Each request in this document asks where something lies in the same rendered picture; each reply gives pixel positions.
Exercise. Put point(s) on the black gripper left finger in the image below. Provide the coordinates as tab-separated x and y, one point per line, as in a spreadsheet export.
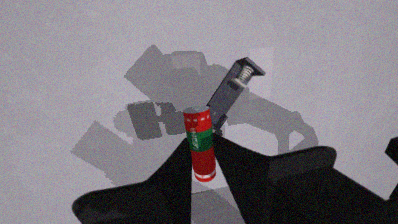
165	195

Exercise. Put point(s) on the red and green battery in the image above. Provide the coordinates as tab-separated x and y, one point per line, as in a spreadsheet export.
199	133

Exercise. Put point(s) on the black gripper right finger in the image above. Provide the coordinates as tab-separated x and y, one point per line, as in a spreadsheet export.
251	176

